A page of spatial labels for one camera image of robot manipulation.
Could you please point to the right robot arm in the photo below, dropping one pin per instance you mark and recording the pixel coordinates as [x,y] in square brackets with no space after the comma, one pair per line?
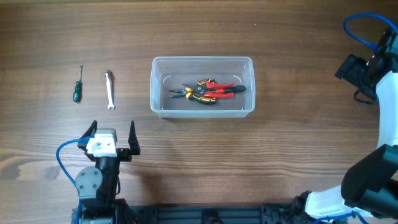
[367,189]

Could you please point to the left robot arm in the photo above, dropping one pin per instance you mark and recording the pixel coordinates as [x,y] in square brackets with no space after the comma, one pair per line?
[99,185]

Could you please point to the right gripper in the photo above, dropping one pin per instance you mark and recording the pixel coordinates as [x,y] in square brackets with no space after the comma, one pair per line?
[349,71]

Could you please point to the orange black long-nose pliers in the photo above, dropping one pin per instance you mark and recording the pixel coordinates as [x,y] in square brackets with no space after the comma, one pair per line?
[191,95]

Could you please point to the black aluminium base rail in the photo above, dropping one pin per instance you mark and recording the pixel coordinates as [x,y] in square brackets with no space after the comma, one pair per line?
[261,214]

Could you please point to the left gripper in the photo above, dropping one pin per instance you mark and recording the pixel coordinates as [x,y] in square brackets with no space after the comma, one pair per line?
[125,154]

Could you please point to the black red screwdriver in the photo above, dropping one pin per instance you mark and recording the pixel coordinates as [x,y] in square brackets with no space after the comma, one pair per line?
[234,89]

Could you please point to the small silver wrench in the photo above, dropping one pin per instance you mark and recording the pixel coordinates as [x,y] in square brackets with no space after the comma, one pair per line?
[111,105]

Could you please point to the green handled screwdriver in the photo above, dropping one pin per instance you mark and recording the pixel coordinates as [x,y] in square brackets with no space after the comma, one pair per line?
[77,94]

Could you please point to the red handled snips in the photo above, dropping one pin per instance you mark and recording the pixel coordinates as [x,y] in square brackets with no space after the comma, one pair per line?
[217,84]

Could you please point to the clear plastic container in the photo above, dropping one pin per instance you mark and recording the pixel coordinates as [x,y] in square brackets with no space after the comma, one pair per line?
[171,74]

